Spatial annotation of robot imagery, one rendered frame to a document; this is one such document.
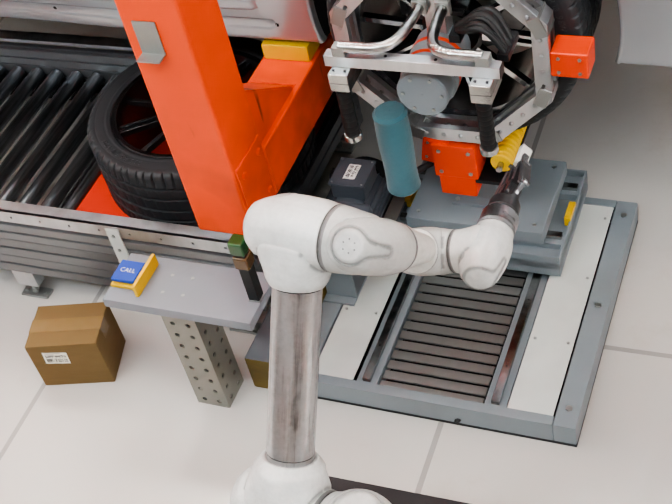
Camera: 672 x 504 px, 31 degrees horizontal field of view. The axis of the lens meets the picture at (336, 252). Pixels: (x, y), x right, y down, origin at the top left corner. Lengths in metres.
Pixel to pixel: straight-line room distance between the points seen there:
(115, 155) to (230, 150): 0.67
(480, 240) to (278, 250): 0.60
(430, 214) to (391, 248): 1.26
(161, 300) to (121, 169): 0.51
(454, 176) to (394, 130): 0.28
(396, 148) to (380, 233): 0.86
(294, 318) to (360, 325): 1.08
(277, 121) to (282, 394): 0.98
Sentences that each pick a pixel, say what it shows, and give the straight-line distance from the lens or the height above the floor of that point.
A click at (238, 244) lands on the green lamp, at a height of 0.66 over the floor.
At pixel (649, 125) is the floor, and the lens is 4.00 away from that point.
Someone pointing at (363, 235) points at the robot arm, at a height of 1.11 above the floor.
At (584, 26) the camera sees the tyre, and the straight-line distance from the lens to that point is 2.92.
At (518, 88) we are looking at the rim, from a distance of 3.11.
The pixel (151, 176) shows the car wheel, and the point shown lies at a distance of 3.39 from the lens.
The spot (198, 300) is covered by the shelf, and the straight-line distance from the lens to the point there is 3.06.
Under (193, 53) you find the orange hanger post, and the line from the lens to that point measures 2.70.
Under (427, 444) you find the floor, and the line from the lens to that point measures 3.19.
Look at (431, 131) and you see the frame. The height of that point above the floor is 0.61.
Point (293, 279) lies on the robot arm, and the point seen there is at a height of 0.99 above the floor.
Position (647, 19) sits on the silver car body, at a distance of 2.93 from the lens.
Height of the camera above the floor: 2.59
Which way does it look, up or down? 44 degrees down
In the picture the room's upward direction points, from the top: 15 degrees counter-clockwise
